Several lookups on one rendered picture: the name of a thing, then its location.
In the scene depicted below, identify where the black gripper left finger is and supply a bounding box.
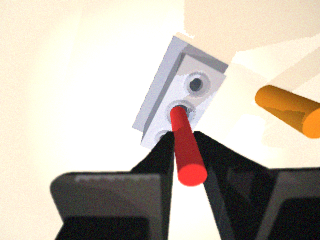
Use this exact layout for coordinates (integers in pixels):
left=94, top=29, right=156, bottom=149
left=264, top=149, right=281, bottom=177
left=49, top=131, right=175, bottom=240

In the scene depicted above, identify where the red peg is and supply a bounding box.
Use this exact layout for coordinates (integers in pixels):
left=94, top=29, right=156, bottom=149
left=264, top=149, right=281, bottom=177
left=170, top=106, right=207, bottom=187

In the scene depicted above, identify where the orange cylinder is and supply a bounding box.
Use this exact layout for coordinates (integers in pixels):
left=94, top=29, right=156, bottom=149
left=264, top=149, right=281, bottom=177
left=255, top=85, right=320, bottom=138

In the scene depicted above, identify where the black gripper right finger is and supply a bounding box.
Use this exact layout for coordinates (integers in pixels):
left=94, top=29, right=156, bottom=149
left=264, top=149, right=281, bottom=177
left=193, top=131, right=320, bottom=240

